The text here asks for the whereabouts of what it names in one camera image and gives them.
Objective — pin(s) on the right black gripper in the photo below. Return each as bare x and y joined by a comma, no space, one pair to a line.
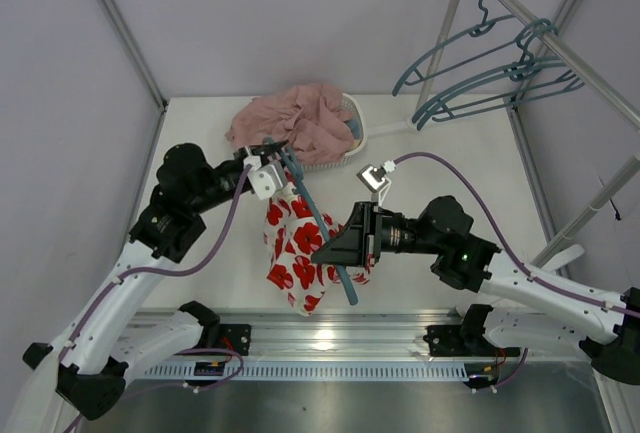
372,234

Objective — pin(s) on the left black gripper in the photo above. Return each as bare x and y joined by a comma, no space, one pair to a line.
245,157

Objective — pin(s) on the red poppy print skirt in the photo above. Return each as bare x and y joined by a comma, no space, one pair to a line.
291,235

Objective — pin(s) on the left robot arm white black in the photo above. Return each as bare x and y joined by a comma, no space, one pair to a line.
187,219

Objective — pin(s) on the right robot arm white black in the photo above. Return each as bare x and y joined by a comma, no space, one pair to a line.
566,317

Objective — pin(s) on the white laundry basket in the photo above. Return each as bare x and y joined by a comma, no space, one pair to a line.
329,134

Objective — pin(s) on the pink crumpled garment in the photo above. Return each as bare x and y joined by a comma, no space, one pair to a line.
274,115

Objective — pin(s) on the metal clothes rack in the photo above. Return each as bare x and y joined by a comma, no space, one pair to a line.
601,221

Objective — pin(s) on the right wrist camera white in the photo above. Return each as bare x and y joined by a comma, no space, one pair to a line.
377,180

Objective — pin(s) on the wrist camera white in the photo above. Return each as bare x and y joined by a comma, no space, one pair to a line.
377,180
267,180

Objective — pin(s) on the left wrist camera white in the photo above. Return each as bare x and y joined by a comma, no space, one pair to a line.
267,180

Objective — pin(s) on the aluminium mounting rail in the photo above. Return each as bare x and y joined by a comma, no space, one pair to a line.
357,336

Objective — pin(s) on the white slotted cable duct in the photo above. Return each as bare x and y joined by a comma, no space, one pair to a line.
322,371

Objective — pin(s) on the right aluminium frame post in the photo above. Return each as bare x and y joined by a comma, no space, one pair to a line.
531,173

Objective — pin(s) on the aluminium frame post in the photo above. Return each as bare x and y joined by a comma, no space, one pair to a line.
531,173
131,48

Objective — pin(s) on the left aluminium frame post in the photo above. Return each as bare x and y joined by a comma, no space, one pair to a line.
131,48

